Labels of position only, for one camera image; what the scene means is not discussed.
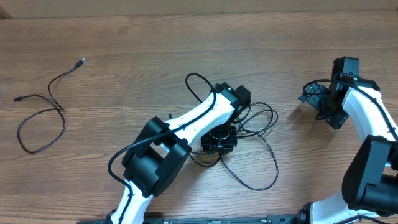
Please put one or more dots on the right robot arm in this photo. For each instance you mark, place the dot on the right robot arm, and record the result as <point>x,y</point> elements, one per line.
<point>367,193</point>

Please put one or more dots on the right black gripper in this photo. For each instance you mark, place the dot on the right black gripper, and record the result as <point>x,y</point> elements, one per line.
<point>337,118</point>

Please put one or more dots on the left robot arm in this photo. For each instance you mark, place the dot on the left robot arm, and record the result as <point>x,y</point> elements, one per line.
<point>157,155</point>

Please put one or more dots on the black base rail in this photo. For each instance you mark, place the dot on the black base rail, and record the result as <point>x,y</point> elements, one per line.
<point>270,219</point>

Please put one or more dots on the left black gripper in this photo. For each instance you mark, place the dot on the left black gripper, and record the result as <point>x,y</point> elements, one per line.
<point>227,145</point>

